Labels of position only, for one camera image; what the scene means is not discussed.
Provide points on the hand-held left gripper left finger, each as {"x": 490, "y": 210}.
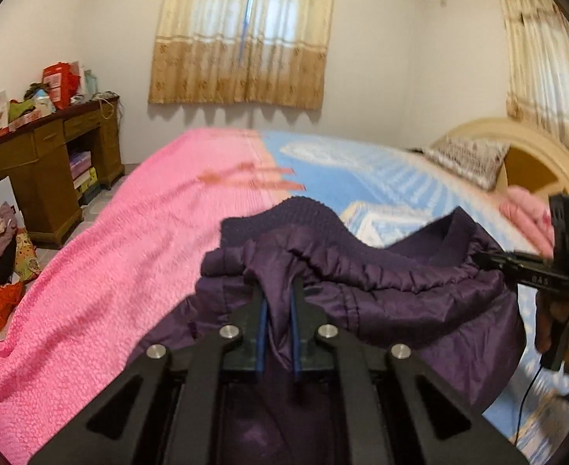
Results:
{"x": 262, "y": 329}

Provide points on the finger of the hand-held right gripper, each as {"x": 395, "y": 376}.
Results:
{"x": 507, "y": 259}

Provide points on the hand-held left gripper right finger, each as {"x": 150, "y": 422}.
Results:
{"x": 294, "y": 329}

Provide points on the dark purple quilted jacket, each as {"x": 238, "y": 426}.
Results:
{"x": 410, "y": 310}

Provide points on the folded pink quilt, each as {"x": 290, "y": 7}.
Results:
{"x": 522, "y": 208}

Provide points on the grey patterned pillow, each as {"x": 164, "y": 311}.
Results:
{"x": 463, "y": 160}

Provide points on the cream wooden headboard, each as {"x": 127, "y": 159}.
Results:
{"x": 522, "y": 131}

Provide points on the blue patterned bedsheet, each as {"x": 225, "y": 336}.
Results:
{"x": 362, "y": 164}

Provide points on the pink textured blanket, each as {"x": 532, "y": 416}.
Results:
{"x": 95, "y": 276}

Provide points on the beige floral side curtain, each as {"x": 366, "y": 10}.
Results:
{"x": 541, "y": 58}

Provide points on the yellow and white box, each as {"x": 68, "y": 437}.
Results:
{"x": 86, "y": 179}

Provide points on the floral fabric bag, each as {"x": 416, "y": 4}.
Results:
{"x": 26, "y": 256}

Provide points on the purple flat box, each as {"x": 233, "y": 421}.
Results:
{"x": 79, "y": 162}

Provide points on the orange red cloth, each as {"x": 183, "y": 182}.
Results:
{"x": 1, "y": 307}

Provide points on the brown wooden desk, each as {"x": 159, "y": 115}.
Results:
{"x": 42, "y": 179}

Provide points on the beige floral window curtain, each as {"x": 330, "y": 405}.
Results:
{"x": 192, "y": 58}

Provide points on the clear plastic bottle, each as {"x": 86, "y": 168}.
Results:
{"x": 90, "y": 82}

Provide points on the light blue bag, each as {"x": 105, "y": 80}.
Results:
{"x": 43, "y": 105}

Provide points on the red bag on desk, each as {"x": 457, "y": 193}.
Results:
{"x": 57, "y": 82}

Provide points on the green cloth bundle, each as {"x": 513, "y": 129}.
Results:
{"x": 20, "y": 109}

